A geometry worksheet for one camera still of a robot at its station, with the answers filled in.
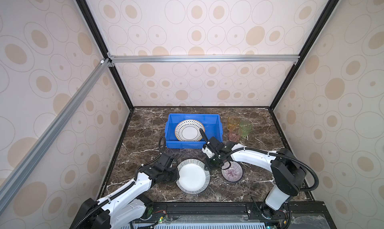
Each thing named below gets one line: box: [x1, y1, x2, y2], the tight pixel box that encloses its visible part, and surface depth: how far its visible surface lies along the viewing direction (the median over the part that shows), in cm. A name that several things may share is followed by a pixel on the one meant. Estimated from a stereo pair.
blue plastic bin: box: [165, 113, 223, 149], surface depth 107 cm
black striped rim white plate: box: [175, 158, 211, 195], surface depth 85 cm
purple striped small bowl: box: [221, 160, 243, 182], surface depth 83 cm
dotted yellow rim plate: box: [174, 119, 205, 142], surface depth 107 cm
